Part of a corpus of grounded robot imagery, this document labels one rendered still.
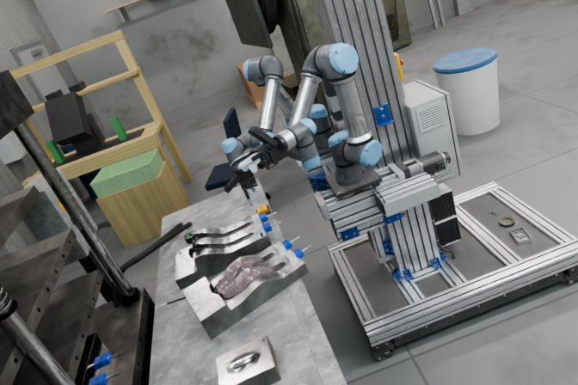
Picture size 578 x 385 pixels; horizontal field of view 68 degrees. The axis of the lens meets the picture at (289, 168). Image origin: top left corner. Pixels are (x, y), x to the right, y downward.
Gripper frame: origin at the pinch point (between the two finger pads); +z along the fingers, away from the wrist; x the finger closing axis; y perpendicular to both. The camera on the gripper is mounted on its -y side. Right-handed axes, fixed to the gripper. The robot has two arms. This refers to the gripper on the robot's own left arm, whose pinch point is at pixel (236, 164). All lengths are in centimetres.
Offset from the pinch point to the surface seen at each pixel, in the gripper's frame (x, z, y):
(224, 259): 53, 8, 53
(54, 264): 49, 69, 10
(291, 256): 20, -11, 55
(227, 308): 17, 25, 55
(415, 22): 479, -635, 70
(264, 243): 45, -11, 55
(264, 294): 16, 9, 60
